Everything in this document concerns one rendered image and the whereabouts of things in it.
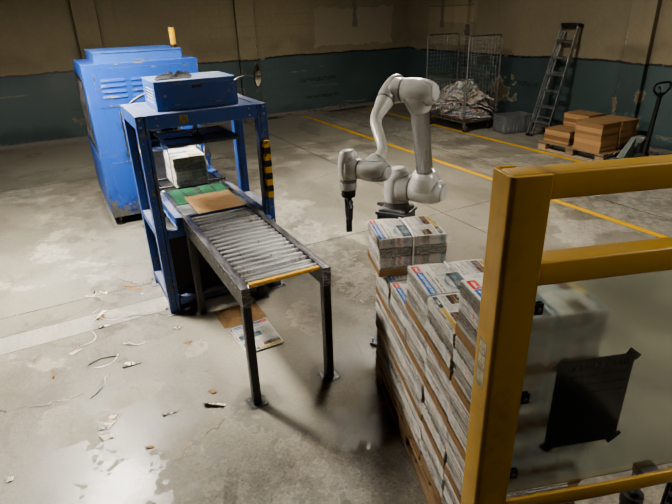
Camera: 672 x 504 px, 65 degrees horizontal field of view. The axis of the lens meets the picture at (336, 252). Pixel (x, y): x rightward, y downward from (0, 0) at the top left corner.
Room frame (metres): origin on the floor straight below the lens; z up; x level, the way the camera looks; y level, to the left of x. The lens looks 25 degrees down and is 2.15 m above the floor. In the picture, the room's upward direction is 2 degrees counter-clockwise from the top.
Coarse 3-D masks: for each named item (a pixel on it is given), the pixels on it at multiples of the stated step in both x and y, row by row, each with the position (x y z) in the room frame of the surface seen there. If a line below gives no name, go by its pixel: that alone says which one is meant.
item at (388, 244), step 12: (372, 228) 2.67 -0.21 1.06; (384, 228) 2.66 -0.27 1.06; (396, 228) 2.66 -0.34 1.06; (372, 240) 2.70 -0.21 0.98; (384, 240) 2.52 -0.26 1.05; (396, 240) 2.53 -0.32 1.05; (372, 252) 2.70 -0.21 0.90; (384, 252) 2.52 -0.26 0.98; (396, 252) 2.53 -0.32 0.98; (384, 264) 2.53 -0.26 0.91; (396, 264) 2.54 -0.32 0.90
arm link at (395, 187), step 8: (392, 168) 3.12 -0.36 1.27; (400, 168) 3.10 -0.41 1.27; (392, 176) 3.08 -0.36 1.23; (400, 176) 3.06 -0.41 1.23; (408, 176) 3.07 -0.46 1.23; (384, 184) 3.13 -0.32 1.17; (392, 184) 3.07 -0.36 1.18; (400, 184) 3.04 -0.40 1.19; (384, 192) 3.13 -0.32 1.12; (392, 192) 3.07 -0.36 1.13; (400, 192) 3.04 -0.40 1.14; (392, 200) 3.07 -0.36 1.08; (400, 200) 3.06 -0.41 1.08; (408, 200) 3.06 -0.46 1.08
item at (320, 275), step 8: (256, 208) 3.80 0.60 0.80; (264, 216) 3.62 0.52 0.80; (272, 224) 3.45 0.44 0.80; (280, 232) 3.30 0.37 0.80; (288, 240) 3.16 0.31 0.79; (296, 240) 3.15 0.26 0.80; (304, 248) 3.02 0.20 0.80; (312, 256) 2.89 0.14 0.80; (320, 264) 2.78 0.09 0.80; (312, 272) 2.86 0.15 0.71; (320, 272) 2.76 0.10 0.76; (328, 272) 2.74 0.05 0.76; (320, 280) 2.76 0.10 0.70; (328, 280) 2.74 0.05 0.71
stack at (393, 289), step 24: (384, 288) 2.56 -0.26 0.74; (384, 312) 2.56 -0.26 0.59; (408, 312) 2.17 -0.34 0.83; (384, 336) 2.58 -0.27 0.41; (408, 336) 2.15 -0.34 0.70; (384, 360) 2.57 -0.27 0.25; (408, 360) 2.13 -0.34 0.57; (432, 360) 1.83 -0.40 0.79; (384, 384) 2.62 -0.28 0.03; (408, 384) 2.12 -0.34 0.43; (432, 384) 1.81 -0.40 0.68; (408, 408) 2.09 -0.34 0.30; (432, 408) 1.79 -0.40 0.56; (408, 432) 2.09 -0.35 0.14; (432, 432) 1.77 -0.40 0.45; (432, 456) 1.75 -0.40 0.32; (432, 480) 1.74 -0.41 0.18
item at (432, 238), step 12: (420, 216) 2.83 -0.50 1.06; (420, 228) 2.65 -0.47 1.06; (432, 228) 2.64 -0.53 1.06; (420, 240) 2.55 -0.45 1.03; (432, 240) 2.56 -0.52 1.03; (444, 240) 2.57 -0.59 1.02; (420, 252) 2.55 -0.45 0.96; (432, 252) 2.56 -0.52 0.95; (444, 252) 2.58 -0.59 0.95; (420, 264) 2.56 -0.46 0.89
